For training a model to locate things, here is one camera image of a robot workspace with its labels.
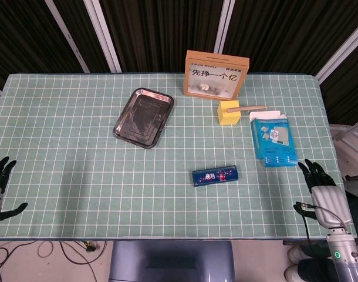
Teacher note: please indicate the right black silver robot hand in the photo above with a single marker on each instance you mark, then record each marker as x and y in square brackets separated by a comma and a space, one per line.
[328, 202]

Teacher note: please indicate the blue printed glasses case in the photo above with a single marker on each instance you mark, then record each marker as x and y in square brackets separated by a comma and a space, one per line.
[215, 175]

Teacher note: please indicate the white shoe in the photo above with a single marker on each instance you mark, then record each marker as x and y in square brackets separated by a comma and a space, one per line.
[295, 254]

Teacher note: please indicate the blue white cardboard box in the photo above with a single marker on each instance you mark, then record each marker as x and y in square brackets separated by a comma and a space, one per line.
[274, 141]

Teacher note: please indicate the green checked tablecloth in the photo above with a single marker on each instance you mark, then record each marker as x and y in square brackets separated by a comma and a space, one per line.
[79, 176]

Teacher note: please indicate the yellow black plug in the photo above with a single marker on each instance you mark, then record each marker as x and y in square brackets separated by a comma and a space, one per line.
[90, 246]

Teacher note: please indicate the light wooden stick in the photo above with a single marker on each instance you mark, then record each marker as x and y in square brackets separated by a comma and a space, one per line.
[252, 108]

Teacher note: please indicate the yellow cube block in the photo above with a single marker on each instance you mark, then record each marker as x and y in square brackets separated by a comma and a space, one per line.
[229, 117]

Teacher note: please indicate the dark metal tray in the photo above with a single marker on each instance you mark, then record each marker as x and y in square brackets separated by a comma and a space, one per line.
[142, 119]

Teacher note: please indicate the blue-grey robot torso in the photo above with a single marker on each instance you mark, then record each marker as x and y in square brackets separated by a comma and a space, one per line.
[170, 258]

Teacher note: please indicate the wooden framed money box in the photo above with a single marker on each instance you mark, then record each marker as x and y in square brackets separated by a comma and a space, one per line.
[215, 77]

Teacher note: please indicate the aluminium frame rail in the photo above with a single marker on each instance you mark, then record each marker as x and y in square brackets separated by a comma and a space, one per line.
[347, 129]

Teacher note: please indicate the white aluminium post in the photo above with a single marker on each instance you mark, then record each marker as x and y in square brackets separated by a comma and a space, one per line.
[69, 38]
[104, 35]
[223, 26]
[340, 55]

